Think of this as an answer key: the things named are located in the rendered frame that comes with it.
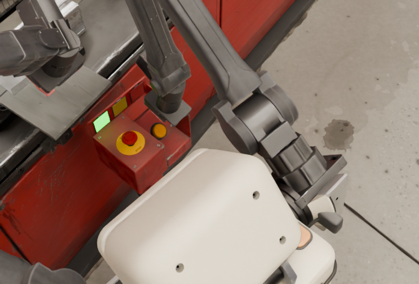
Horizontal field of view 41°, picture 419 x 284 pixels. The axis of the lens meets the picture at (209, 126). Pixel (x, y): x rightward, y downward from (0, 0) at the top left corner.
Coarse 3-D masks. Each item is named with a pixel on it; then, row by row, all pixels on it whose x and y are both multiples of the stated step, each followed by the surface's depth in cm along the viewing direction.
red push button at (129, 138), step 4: (128, 132) 138; (132, 132) 138; (124, 136) 137; (128, 136) 137; (132, 136) 137; (136, 136) 138; (124, 140) 137; (128, 140) 137; (132, 140) 137; (136, 140) 137; (128, 144) 137; (132, 144) 139
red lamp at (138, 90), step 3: (141, 84) 144; (135, 87) 143; (138, 87) 144; (141, 87) 145; (132, 90) 142; (135, 90) 143; (138, 90) 145; (141, 90) 146; (132, 93) 143; (135, 93) 144; (138, 93) 145; (141, 93) 146; (132, 96) 144; (135, 96) 145; (138, 96) 146; (132, 99) 145; (135, 99) 146
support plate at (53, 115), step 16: (80, 80) 123; (96, 80) 123; (16, 96) 120; (32, 96) 120; (64, 96) 120; (80, 96) 120; (96, 96) 120; (16, 112) 118; (32, 112) 118; (48, 112) 118; (64, 112) 118; (80, 112) 118; (48, 128) 116; (64, 128) 116
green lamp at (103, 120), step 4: (100, 116) 138; (104, 116) 139; (96, 120) 137; (100, 120) 139; (104, 120) 140; (108, 120) 142; (96, 124) 138; (100, 124) 140; (104, 124) 141; (96, 128) 139; (100, 128) 141
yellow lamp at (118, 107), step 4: (120, 100) 141; (124, 100) 142; (116, 104) 140; (120, 104) 142; (124, 104) 143; (112, 108) 140; (116, 108) 141; (120, 108) 143; (124, 108) 144; (116, 112) 142
